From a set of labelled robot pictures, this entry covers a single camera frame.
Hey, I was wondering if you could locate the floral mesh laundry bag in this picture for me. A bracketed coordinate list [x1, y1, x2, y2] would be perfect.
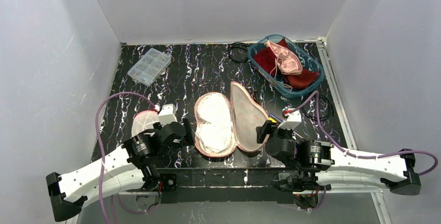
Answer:
[194, 81, 268, 158]

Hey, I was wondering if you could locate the white bra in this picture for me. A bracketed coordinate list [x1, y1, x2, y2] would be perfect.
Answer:
[194, 93, 233, 156]

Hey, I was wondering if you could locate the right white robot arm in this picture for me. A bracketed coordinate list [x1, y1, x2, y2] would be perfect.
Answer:
[256, 112, 421, 195]

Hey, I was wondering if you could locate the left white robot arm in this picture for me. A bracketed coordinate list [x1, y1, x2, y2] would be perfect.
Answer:
[46, 104, 193, 222]

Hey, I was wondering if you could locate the white round mesh laundry bag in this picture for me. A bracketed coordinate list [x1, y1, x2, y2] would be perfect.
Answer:
[131, 111, 159, 137]

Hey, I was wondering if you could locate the pink bra in basin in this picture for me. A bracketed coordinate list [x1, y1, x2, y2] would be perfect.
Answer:
[265, 41, 303, 75]

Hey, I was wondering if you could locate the black yellow screwdriver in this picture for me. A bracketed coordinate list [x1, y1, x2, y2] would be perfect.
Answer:
[253, 90, 260, 104]

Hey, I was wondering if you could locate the teal plastic basin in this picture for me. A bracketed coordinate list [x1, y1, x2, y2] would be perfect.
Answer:
[247, 34, 325, 98]

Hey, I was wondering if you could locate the clear plastic compartment box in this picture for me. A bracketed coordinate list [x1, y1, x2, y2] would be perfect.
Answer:
[128, 48, 172, 87]

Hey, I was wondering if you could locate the dark red cloth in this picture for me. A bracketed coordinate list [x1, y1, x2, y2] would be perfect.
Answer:
[253, 38, 320, 89]

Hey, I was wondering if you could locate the yellow handled screwdriver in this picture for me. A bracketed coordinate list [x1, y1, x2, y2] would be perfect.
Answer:
[269, 118, 279, 124]

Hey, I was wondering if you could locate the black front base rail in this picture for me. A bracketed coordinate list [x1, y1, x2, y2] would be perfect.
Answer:
[74, 165, 331, 204]

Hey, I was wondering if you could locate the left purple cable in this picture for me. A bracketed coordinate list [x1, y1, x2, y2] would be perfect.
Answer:
[95, 91, 161, 224]

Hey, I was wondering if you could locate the black cable coil right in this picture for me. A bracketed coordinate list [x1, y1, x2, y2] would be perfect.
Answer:
[301, 92, 335, 123]

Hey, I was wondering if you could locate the black cable coil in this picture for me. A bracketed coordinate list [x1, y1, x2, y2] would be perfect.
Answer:
[228, 42, 250, 64]
[301, 92, 335, 123]

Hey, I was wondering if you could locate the black cable coil back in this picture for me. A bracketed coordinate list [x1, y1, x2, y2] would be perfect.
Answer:
[228, 42, 250, 64]

